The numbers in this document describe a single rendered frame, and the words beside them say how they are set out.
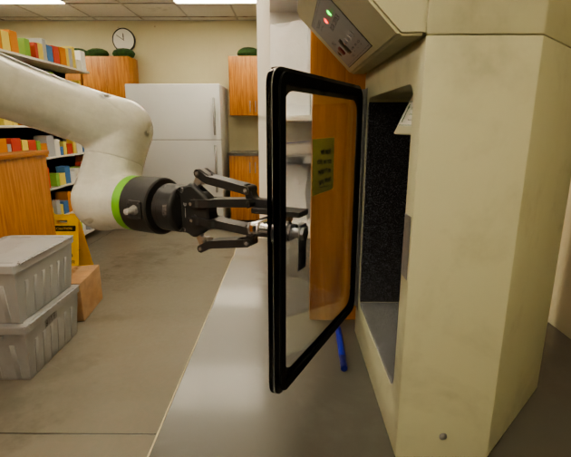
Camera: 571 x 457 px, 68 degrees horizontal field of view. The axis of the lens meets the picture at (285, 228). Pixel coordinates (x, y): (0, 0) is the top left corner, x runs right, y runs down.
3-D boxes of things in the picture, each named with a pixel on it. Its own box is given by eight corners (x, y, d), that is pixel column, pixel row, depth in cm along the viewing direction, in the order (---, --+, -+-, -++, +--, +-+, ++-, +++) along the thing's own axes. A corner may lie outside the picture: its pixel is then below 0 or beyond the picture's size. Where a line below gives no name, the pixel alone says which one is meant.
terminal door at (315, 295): (353, 309, 80) (362, 86, 70) (274, 400, 53) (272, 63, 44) (349, 308, 80) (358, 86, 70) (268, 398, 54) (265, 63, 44)
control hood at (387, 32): (365, 74, 71) (368, 8, 68) (427, 34, 39) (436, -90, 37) (296, 74, 71) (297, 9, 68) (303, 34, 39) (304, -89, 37)
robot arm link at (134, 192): (161, 172, 74) (165, 223, 77) (107, 179, 64) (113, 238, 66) (188, 174, 72) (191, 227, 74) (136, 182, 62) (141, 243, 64)
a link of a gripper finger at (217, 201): (204, 205, 67) (202, 196, 67) (264, 204, 62) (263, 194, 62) (188, 209, 64) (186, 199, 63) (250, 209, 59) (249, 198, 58)
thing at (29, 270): (82, 283, 272) (75, 234, 265) (24, 327, 214) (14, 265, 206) (17, 283, 273) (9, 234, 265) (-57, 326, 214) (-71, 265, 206)
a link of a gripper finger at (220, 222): (188, 214, 64) (188, 223, 64) (250, 229, 59) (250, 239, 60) (204, 209, 67) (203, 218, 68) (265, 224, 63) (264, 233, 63)
